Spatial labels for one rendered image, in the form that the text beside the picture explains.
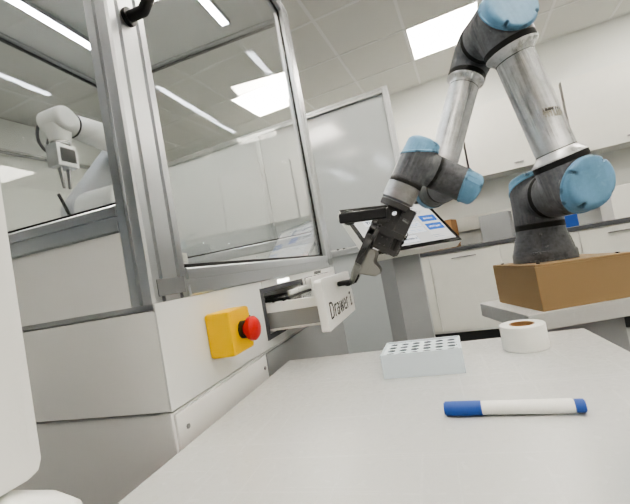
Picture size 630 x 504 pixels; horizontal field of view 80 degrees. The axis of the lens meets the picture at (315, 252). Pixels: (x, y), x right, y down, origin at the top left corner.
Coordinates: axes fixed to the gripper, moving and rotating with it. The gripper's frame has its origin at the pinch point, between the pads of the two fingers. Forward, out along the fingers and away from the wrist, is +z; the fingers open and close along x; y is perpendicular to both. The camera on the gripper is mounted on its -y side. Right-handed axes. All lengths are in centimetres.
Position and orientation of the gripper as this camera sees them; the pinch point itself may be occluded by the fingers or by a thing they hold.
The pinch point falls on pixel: (353, 276)
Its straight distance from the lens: 90.9
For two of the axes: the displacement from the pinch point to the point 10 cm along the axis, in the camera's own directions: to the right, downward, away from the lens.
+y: 8.7, 4.1, -2.5
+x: 2.8, -0.1, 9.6
